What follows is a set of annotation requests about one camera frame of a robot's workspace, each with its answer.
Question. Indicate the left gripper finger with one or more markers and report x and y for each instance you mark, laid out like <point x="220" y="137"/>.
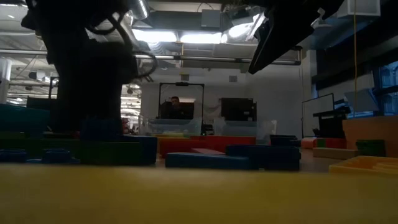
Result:
<point x="93" y="105"/>

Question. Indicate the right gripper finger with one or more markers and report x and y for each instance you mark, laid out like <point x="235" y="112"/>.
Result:
<point x="273" y="43"/>

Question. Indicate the blue square lego brick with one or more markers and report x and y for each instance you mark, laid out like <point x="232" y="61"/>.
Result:
<point x="99" y="130"/>
<point x="56" y="155"/>

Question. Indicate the long blue wooden block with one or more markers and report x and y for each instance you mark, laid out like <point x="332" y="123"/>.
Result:
<point x="205" y="161"/>

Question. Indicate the green wooden block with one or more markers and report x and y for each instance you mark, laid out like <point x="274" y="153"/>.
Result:
<point x="105" y="154"/>

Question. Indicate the white ceiling box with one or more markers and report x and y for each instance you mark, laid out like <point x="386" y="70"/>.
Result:
<point x="357" y="7"/>

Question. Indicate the grey ceiling unit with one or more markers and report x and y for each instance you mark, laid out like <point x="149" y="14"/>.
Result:
<point x="211" y="18"/>

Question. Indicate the ceiling light panel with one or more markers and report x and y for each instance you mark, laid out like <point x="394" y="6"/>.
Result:
<point x="200" y="38"/>
<point x="155" y="35"/>

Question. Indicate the green two-by-four lego brick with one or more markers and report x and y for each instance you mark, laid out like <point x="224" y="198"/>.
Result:
<point x="34" y="146"/>
<point x="284" y="140"/>

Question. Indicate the grey ceiling pipe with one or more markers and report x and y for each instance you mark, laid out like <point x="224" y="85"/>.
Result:
<point x="202" y="58"/>

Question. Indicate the teal plastic bin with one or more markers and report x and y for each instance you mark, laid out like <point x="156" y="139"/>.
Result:
<point x="21" y="121"/>

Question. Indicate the black background box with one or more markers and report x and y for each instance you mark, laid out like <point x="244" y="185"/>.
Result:
<point x="237" y="109"/>

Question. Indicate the person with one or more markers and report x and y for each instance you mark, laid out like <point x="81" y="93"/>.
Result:
<point x="175" y="101"/>

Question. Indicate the clear plastic bin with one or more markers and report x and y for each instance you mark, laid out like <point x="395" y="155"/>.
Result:
<point x="245" y="127"/>
<point x="174" y="126"/>

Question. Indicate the whiteboard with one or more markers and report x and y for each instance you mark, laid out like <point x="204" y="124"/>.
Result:
<point x="317" y="115"/>

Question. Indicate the black background monitor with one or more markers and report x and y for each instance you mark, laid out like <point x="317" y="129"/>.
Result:
<point x="189" y="112"/>

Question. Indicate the magenta two-by-four lego brick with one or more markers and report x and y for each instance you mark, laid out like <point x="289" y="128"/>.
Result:
<point x="180" y="147"/>

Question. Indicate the black background desk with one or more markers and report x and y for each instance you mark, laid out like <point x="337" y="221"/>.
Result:
<point x="332" y="124"/>

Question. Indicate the grey tilted panel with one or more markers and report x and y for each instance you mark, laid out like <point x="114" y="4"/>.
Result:
<point x="360" y="101"/>

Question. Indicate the pink-red arch block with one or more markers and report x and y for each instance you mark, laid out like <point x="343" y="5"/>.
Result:
<point x="308" y="143"/>

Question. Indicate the green wooden cube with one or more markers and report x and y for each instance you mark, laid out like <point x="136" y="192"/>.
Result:
<point x="321" y="143"/>

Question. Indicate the red wooden cube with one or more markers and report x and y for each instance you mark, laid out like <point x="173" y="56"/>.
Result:
<point x="199" y="137"/>
<point x="335" y="143"/>

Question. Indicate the window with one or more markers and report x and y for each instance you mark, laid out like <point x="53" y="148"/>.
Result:
<point x="387" y="87"/>

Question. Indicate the long pink wooden block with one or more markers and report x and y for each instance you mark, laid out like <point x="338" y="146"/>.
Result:
<point x="208" y="151"/>

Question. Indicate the beige wooden block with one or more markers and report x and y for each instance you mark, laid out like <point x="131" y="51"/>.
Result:
<point x="335" y="153"/>

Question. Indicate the orange translucent bin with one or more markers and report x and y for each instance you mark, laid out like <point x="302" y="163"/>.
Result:
<point x="373" y="129"/>

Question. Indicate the green square lego brick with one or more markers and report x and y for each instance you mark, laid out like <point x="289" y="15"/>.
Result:
<point x="370" y="147"/>

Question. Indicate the orange two-by-four lego brick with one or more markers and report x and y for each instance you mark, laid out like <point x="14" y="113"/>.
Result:
<point x="357" y="166"/>

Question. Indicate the silver ventilation duct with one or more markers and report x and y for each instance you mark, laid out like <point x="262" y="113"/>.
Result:
<point x="143" y="7"/>

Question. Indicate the black background station frame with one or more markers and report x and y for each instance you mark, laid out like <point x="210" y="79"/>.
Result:
<point x="182" y="84"/>

